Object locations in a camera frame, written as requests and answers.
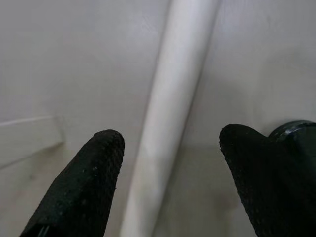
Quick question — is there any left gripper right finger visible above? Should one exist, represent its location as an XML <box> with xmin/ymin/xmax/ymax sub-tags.
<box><xmin>219</xmin><ymin>123</ymin><xmax>316</xmax><ymax>237</ymax></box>

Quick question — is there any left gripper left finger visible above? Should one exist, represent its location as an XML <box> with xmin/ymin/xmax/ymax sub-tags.
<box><xmin>19</xmin><ymin>129</ymin><xmax>126</xmax><ymax>237</ymax></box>

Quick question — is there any white plastic table leg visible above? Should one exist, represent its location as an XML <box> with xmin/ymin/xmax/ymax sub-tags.
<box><xmin>119</xmin><ymin>0</ymin><xmax>222</xmax><ymax>237</ymax></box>

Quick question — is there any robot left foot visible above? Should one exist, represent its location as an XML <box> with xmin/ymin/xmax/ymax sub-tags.
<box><xmin>268</xmin><ymin>119</ymin><xmax>316</xmax><ymax>158</ymax></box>

